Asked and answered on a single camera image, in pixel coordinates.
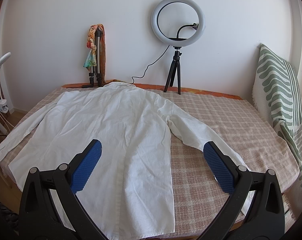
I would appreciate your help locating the pink plaid bed blanket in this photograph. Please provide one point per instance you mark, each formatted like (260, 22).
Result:
(152, 179)

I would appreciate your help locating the colourful orange scarf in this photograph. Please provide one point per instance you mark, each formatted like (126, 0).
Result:
(102, 54)

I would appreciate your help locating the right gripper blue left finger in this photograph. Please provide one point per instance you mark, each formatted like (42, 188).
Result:
(50, 209)

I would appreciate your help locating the white clip desk lamp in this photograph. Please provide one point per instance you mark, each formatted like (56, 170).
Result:
(3, 102)

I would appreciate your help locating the green white patterned pillow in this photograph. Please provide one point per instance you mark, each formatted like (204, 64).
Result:
(276, 95)

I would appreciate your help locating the white ring light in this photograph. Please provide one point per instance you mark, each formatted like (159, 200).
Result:
(169, 15)

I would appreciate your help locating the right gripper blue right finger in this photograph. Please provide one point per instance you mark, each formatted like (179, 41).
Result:
(254, 208)

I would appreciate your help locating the black phone holder gooseneck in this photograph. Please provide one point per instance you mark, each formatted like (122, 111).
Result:
(187, 27)

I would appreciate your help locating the folded silver tripod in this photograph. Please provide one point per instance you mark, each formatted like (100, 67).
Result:
(92, 62)

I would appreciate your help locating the orange floral bed sheet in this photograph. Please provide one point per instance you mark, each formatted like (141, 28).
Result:
(161, 88)

